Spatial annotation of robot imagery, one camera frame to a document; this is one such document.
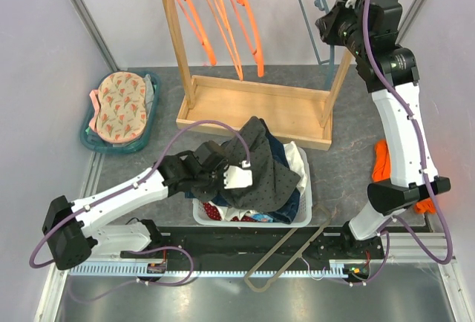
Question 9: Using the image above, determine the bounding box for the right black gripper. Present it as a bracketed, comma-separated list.
[318, 0, 369, 58]

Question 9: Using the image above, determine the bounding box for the red polka dot skirt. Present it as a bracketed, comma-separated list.
[202, 203, 223, 221]

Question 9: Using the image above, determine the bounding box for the blue grey hanger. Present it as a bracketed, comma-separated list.
[298, 0, 335, 91]

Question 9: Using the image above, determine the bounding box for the blue floral garment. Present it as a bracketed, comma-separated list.
[252, 214, 274, 223]

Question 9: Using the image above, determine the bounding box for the grey dotted garment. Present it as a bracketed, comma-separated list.
[207, 115, 302, 213]

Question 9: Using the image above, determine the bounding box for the dark blue denim garment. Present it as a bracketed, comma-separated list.
[192, 121, 302, 226]

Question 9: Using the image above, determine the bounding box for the grey metal hanger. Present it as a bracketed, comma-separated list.
[243, 203, 332, 293]

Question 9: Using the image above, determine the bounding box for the white shirt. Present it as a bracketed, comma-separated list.
[210, 144, 306, 224]

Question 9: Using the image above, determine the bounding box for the white plastic basket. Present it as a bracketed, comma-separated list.
[192, 142, 313, 229]

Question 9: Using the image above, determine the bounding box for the orange hanger with white shirt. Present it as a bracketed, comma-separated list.
[206, 0, 243, 81]

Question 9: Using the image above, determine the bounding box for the orange plastic hanger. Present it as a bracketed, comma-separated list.
[175, 0, 217, 66]

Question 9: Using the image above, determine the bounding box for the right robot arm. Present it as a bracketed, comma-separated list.
[315, 0, 451, 258]

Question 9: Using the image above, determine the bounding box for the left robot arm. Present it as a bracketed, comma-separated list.
[42, 141, 229, 271]

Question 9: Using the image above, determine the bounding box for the teal plastic tray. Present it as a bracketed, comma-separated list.
[79, 70, 161, 155]

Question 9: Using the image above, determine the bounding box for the wooden clothes rack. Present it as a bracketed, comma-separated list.
[162, 0, 353, 151]

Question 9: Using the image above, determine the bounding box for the floral oven mitt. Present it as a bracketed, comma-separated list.
[89, 71, 148, 145]

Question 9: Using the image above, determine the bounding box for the orange cloth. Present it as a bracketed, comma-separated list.
[372, 139, 436, 214]

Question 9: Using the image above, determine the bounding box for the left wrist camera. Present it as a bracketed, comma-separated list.
[223, 162, 253, 190]

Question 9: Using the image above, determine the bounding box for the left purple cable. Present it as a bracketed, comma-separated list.
[28, 119, 252, 286]

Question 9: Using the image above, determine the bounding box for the purple cable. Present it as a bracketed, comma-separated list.
[28, 119, 252, 286]
[358, 0, 455, 286]

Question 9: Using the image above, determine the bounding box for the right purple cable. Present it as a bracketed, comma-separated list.
[358, 0, 455, 286]

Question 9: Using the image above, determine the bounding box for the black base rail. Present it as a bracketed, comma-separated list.
[118, 225, 431, 273]

